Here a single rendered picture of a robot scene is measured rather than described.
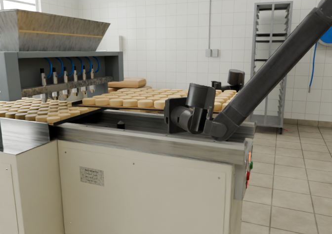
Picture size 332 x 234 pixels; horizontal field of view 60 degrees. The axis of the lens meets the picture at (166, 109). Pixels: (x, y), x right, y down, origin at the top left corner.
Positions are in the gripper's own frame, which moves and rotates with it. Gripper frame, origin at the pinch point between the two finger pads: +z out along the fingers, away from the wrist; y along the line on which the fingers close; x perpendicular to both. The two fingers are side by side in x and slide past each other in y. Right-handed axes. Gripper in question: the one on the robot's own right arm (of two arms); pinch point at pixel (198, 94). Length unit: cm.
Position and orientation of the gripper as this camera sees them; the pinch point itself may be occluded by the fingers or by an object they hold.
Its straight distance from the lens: 125.7
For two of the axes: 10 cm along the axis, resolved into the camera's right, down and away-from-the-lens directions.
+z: -9.2, 0.9, -3.8
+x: 3.9, 1.8, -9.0
